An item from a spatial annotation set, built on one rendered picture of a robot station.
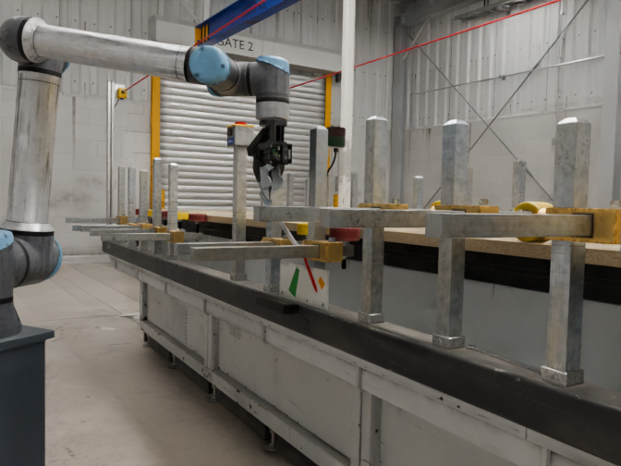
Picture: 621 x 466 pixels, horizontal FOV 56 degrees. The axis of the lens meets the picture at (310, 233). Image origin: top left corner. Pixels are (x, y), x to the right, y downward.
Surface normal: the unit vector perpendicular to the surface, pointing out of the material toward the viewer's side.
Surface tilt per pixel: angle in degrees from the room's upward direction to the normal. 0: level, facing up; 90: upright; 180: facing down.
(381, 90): 90
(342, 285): 90
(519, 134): 90
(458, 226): 90
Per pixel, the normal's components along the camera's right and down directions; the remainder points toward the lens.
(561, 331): -0.86, 0.00
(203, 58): -0.07, 0.06
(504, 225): 0.51, 0.06
